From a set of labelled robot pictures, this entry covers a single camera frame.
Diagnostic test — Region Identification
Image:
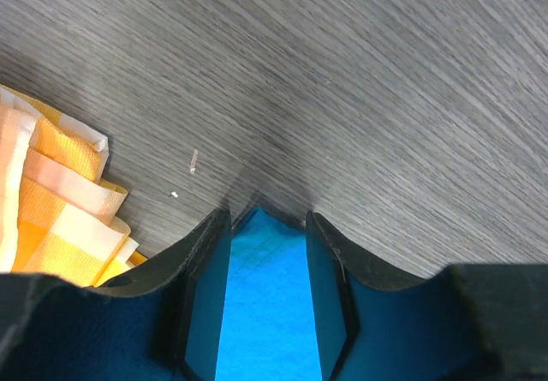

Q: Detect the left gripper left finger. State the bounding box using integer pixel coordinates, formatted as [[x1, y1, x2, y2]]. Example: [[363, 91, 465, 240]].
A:
[[1, 209, 231, 380]]

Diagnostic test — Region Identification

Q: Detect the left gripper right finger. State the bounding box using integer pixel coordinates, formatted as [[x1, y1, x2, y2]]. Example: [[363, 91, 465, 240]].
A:
[[306, 212, 547, 380]]

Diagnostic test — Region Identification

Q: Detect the blue t shirt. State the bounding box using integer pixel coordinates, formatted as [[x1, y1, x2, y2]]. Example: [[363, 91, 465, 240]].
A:
[[216, 209, 321, 381]]

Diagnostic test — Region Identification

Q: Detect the yellow checkered cloth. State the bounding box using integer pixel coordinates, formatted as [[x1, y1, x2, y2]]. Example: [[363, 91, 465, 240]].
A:
[[1, 86, 146, 287]]

